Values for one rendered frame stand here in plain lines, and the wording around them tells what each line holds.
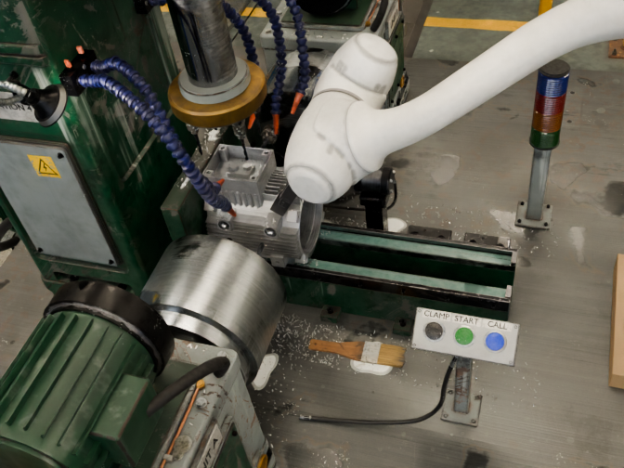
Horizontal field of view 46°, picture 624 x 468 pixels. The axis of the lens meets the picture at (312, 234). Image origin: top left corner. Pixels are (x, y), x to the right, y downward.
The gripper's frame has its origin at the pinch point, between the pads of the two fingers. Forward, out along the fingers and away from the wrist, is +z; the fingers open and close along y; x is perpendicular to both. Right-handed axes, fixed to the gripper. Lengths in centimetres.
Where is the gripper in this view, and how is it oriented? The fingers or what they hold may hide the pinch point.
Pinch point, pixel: (283, 201)
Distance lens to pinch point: 141.9
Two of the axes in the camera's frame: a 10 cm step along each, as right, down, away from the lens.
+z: -3.7, 5.3, 7.6
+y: -3.0, 7.1, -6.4
